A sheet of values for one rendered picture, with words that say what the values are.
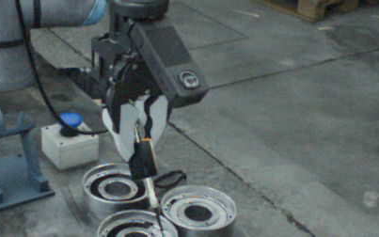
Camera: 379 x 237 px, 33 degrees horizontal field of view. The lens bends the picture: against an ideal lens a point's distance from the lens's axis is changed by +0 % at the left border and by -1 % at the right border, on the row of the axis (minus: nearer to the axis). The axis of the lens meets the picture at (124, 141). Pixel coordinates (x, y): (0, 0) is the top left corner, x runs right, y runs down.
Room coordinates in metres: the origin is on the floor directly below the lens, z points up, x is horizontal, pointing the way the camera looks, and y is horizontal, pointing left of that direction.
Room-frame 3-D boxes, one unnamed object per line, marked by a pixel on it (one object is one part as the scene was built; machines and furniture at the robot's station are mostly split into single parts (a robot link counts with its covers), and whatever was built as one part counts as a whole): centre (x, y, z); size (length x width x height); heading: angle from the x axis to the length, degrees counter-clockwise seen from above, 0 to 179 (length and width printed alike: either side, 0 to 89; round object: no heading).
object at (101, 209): (0.77, 0.01, 0.82); 0.10 x 0.10 x 0.04
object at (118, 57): (0.73, -0.01, 1.07); 0.09 x 0.08 x 0.12; 32
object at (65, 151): (0.91, 0.09, 0.82); 0.08 x 0.07 x 0.05; 31
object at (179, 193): (0.72, -0.11, 0.82); 0.10 x 0.10 x 0.04
